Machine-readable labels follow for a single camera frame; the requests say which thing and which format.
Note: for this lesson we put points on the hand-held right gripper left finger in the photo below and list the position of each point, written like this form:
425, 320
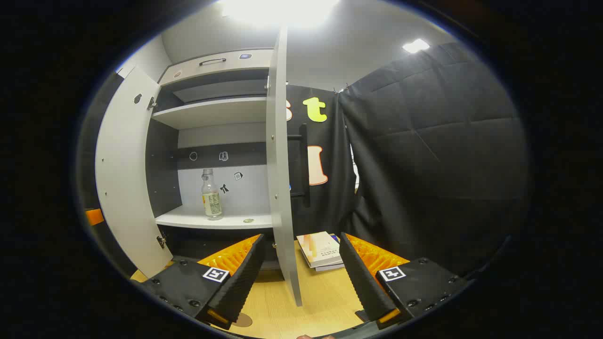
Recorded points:
245, 278

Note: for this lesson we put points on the beige cover book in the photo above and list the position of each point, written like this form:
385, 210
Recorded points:
322, 249

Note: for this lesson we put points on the round brown coaster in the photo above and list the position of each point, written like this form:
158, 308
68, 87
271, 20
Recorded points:
245, 321

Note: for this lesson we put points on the grey cabinet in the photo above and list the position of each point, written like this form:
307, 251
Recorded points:
212, 113

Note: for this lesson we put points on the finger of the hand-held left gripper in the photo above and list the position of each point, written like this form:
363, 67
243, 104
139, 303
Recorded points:
94, 216

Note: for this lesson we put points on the grey cabinet door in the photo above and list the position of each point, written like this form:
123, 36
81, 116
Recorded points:
127, 179
280, 165

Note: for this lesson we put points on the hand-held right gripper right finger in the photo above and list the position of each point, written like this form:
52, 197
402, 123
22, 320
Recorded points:
360, 278

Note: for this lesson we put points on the large ceiling light panel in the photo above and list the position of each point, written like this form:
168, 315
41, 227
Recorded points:
278, 9

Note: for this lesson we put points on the black backdrop cloth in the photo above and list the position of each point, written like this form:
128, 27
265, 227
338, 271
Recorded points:
438, 155

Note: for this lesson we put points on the clear plastic bottle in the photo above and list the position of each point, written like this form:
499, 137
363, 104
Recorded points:
212, 202

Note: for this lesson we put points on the small ceiling light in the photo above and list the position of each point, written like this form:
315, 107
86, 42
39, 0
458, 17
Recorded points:
416, 45

